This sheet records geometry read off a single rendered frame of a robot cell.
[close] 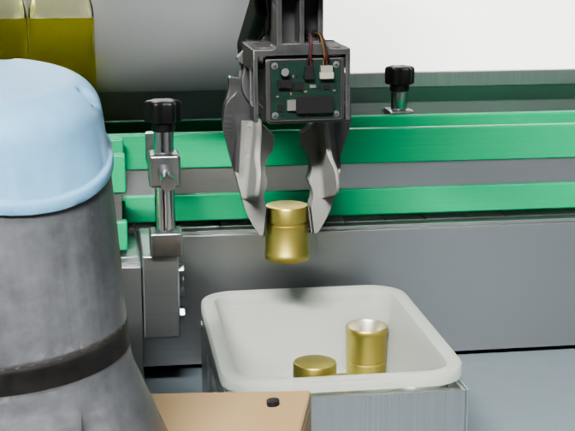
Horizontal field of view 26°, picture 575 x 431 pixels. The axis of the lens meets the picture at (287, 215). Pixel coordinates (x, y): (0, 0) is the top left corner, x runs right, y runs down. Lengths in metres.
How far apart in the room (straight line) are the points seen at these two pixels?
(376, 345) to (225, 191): 0.20
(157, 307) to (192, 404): 0.24
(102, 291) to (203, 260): 0.49
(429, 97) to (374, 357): 0.38
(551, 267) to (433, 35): 0.28
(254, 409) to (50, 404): 0.19
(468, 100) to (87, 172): 0.79
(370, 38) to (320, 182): 0.34
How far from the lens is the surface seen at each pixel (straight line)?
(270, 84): 0.89
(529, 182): 1.18
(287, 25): 0.91
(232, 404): 0.78
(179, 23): 1.25
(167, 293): 1.02
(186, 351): 1.13
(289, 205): 0.98
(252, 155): 0.94
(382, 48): 1.29
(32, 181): 0.58
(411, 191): 1.14
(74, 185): 0.60
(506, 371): 1.15
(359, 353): 1.05
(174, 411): 0.78
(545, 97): 1.37
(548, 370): 1.16
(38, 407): 0.61
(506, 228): 1.16
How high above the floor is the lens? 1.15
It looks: 13 degrees down
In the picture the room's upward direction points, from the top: straight up
